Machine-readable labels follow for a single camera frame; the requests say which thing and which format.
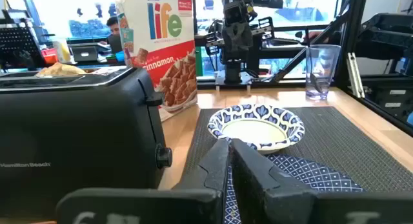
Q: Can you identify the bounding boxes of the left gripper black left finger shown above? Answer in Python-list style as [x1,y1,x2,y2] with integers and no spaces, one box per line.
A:
[173,138,231,201]

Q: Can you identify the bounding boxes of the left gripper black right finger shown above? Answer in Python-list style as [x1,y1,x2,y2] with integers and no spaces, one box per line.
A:
[230,138,319,224]

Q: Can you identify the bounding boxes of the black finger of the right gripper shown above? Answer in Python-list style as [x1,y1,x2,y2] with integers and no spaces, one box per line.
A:
[257,16,276,36]
[205,32,223,56]

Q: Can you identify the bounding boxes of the Life cinnamon cereal box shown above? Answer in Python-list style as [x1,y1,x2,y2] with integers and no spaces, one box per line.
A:
[115,0,198,123]

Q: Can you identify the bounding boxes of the black two-slot toaster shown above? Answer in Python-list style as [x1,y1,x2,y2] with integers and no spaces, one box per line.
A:
[0,66,174,220]

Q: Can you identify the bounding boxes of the toasted bread slice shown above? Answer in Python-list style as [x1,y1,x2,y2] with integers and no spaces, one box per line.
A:
[35,61,87,78]

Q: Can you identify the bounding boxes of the blue patterned paper bowl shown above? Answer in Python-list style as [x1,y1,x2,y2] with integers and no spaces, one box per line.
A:
[206,103,306,155]

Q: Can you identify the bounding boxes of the blue patterned ceramic plate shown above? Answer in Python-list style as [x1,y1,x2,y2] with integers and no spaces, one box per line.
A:
[224,152,366,224]

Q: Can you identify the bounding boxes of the clear plastic cup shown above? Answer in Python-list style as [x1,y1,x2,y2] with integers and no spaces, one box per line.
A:
[304,44,342,101]

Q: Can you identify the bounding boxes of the metal spoon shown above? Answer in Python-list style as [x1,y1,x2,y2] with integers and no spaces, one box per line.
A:
[309,72,324,95]

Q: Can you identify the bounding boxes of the grey woven placemat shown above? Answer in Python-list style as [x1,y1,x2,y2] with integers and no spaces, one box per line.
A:
[181,106,413,194]

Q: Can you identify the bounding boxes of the person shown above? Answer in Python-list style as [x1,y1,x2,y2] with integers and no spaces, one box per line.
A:
[105,15,123,54]

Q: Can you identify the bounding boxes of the black stacked storage trays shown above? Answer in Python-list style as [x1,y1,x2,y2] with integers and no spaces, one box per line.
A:
[354,12,413,77]

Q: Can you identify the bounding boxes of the grey desktop device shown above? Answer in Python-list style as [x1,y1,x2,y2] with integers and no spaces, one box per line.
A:
[70,43,110,63]

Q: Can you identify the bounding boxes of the yellow jug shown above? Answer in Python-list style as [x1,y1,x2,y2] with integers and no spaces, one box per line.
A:
[52,39,72,64]

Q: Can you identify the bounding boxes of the red plastic bin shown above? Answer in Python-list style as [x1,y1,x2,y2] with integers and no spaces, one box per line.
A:
[41,48,59,65]

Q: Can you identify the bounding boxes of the black perforated rack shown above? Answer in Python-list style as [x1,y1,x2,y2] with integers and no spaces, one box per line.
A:
[0,9,45,69]

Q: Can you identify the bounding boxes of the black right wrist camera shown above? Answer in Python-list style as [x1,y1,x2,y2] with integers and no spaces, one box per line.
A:
[223,0,250,25]

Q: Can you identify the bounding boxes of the black metal rig frame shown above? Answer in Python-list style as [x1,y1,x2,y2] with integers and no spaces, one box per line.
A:
[193,0,413,136]

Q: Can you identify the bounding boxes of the white metal bracket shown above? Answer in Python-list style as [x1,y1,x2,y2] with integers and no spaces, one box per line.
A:
[347,52,366,99]

